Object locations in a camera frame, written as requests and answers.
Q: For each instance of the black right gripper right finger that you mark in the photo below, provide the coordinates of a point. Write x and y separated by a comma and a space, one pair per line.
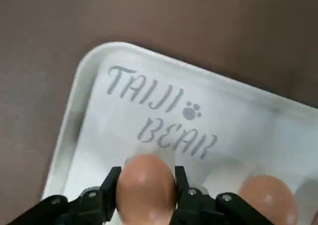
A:
198, 207

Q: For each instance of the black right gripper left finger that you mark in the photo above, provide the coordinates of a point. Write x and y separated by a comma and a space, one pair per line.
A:
94, 207

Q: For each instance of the brown egg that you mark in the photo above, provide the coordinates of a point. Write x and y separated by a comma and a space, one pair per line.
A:
268, 202
146, 192

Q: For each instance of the cream tray with bear print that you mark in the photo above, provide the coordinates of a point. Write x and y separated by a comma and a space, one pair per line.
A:
223, 125

